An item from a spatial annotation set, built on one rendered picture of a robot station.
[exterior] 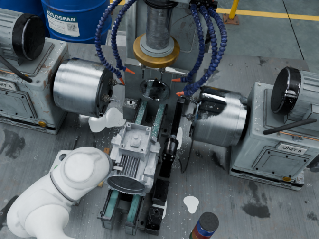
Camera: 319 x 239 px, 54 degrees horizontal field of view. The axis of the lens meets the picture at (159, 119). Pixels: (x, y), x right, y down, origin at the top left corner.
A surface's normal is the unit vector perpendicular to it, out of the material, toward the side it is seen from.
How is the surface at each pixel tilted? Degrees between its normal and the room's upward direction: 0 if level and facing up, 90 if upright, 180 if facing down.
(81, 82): 28
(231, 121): 39
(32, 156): 0
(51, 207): 34
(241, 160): 90
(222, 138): 81
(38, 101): 90
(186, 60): 90
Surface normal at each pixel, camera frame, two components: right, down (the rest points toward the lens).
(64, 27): -0.23, 0.78
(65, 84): -0.07, 0.04
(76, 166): -0.04, -0.18
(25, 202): -0.43, -0.51
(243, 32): 0.07, -0.58
